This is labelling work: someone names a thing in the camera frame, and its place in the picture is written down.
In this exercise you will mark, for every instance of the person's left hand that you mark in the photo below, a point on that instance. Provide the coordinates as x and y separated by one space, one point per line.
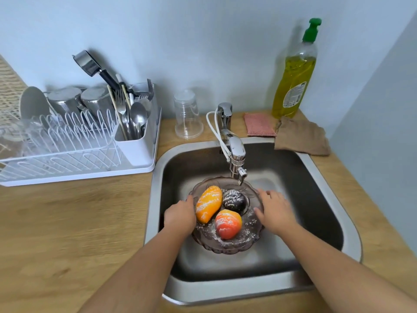
179 218

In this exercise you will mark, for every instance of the person's right hand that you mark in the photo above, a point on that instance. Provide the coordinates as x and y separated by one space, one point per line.
277 215

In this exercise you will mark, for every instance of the person's right thumb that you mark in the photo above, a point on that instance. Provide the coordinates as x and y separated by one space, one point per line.
259 212

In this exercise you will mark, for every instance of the person's left thumb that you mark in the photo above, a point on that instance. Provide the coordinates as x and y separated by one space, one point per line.
191 203

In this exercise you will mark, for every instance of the tinted glass bowl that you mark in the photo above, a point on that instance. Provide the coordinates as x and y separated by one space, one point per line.
247 234

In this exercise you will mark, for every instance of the person's right forearm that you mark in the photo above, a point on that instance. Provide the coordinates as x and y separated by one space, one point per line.
338 277

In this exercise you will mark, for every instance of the person's left forearm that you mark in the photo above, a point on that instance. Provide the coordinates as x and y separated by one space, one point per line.
143 273

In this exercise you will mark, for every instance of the orange mango fruit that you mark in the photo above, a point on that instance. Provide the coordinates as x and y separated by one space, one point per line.
208 203

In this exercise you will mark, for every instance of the dark avocado fruit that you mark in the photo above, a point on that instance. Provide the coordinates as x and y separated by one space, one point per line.
234 200

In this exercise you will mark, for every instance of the red orange peach fruit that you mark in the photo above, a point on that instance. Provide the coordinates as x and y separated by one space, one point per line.
228 224

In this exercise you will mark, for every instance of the stainless steel sink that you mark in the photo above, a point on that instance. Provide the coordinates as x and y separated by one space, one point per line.
312 205

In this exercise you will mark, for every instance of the chrome faucet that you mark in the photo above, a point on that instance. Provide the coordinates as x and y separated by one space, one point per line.
236 149

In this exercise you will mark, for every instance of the white cutlery holder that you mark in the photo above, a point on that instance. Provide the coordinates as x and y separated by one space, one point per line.
138 151

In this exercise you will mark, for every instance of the clear plastic cup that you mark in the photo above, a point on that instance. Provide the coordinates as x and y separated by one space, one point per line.
188 117

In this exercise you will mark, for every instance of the brown cloth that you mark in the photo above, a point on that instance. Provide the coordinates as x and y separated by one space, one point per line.
301 136

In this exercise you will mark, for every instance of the pink sponge cloth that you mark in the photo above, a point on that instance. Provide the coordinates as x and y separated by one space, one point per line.
259 124

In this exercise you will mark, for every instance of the large steel spoon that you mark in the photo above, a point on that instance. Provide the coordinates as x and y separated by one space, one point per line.
138 114

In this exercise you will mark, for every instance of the steel fork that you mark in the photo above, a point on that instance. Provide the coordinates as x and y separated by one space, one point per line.
150 87
121 105

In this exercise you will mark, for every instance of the white dish rack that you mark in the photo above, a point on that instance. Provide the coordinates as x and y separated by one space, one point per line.
65 166

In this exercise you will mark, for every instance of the yellow dish soap bottle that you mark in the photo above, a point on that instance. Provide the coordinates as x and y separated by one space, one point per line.
293 84

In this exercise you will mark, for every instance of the steel cup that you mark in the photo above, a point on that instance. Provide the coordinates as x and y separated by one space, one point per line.
64 99
97 101

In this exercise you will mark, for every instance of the white plate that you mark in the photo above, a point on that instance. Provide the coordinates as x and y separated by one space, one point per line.
32 102

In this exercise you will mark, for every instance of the clear glass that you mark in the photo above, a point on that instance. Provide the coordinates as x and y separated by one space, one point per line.
14 130

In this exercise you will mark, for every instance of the woven mat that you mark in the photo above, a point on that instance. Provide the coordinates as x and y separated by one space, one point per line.
9 91

